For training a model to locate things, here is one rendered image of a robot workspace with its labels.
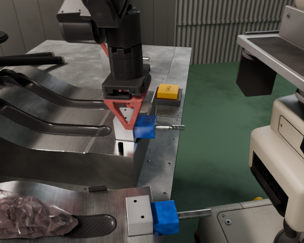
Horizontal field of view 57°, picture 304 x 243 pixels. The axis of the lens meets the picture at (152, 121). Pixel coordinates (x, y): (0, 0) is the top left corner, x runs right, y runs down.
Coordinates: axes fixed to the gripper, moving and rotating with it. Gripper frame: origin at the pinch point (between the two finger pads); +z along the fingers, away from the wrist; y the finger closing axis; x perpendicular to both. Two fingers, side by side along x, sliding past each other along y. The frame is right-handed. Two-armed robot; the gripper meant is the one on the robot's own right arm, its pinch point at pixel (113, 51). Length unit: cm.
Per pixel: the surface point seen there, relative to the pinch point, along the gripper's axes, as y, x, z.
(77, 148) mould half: 35.2, 2.7, 6.1
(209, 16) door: -238, 32, 45
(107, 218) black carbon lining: 46.8, 11.7, 9.6
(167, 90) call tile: -1.0, 15.1, 11.5
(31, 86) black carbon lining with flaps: 18.0, -15.4, 2.8
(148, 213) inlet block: 47, 18, 7
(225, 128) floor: -109, 48, 97
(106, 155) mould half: 36.2, 8.6, 6.1
